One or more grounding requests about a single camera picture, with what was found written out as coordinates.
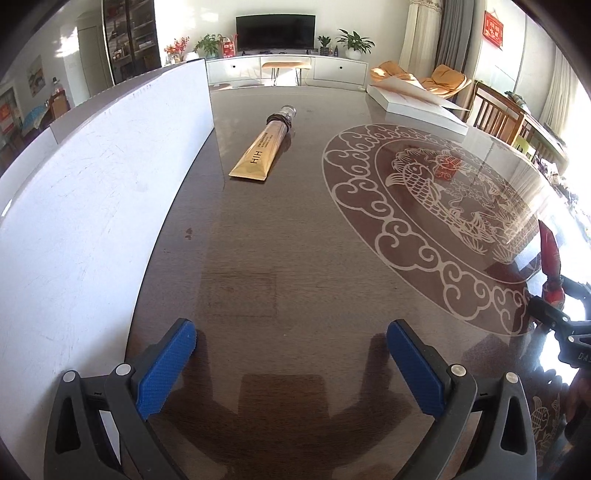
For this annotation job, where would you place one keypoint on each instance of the small potted plant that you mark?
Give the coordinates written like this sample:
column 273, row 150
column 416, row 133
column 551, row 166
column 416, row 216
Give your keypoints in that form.
column 325, row 45

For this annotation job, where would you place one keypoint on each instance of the person right hand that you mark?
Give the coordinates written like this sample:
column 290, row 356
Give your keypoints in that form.
column 577, row 403

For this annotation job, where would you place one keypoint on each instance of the dark glass display cabinet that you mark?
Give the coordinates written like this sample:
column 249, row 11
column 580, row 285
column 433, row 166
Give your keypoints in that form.
column 130, row 35

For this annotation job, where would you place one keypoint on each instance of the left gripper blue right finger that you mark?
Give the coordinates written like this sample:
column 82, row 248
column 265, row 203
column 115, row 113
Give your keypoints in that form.
column 503, row 445

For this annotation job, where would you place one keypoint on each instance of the green potted plant right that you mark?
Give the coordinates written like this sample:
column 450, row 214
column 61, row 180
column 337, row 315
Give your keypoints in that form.
column 355, row 44

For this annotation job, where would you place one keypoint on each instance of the wooden dining chair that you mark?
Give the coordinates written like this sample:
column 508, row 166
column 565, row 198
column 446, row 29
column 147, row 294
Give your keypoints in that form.
column 495, row 114

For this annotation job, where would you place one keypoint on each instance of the gold cosmetic tube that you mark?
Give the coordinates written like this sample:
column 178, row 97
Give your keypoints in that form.
column 255, row 164

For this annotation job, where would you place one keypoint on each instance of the red wall hanging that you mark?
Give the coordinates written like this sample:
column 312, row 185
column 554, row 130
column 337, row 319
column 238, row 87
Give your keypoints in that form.
column 493, row 29

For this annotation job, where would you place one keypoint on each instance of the flat white box with lid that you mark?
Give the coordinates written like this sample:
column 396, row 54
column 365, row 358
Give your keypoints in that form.
column 397, row 96

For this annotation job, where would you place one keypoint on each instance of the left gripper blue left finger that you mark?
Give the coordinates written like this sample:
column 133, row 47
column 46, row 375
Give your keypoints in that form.
column 77, row 444

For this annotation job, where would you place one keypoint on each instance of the large white open box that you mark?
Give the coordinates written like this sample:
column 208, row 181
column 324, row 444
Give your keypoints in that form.
column 80, row 216

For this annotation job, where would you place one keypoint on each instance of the red flower vase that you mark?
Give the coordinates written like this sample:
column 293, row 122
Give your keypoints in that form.
column 176, row 50

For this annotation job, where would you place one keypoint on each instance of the red snack packet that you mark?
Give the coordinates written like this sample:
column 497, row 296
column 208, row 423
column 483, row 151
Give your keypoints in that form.
column 552, row 291

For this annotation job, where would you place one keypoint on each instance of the black flat television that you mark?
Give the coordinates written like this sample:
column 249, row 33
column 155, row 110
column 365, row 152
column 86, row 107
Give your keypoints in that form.
column 275, row 31

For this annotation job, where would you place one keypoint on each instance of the green potted plant left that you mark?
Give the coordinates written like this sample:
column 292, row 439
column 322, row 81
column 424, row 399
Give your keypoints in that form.
column 209, row 46

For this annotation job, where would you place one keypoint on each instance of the green potted plant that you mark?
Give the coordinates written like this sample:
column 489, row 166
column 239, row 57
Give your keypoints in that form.
column 355, row 44
column 209, row 46

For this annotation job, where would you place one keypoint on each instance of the white tv cabinet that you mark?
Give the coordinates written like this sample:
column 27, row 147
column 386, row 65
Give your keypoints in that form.
column 287, row 70

